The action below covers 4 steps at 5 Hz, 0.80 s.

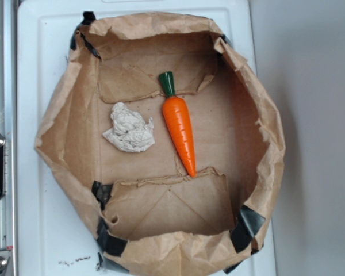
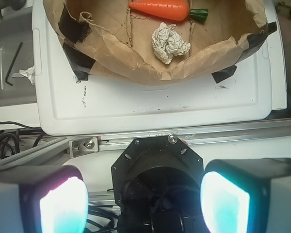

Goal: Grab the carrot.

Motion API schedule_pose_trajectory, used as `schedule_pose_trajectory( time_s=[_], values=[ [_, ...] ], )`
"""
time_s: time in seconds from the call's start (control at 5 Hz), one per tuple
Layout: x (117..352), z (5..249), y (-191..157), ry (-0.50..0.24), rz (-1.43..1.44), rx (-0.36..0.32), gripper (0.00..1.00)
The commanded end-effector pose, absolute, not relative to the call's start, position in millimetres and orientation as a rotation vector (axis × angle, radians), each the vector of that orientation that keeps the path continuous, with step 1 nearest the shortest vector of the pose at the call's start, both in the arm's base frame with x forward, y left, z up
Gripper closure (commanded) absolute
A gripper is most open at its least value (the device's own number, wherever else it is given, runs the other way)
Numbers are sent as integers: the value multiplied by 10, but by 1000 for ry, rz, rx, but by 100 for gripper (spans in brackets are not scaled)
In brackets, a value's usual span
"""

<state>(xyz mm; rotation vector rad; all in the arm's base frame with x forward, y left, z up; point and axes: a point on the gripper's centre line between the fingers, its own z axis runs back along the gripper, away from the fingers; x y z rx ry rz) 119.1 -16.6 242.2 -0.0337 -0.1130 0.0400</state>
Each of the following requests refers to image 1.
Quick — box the orange toy carrot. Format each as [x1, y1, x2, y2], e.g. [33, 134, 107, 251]
[159, 71, 197, 177]

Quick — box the brown paper bag tray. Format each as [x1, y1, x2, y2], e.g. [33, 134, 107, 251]
[35, 12, 285, 275]

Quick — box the aluminium frame rail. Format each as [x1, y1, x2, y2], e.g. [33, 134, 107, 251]
[0, 1, 20, 275]

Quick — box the crumpled white paper ball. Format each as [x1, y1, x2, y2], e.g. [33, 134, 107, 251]
[102, 102, 155, 152]

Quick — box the white plastic cutting board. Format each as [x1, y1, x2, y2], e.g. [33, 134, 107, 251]
[17, 1, 275, 275]

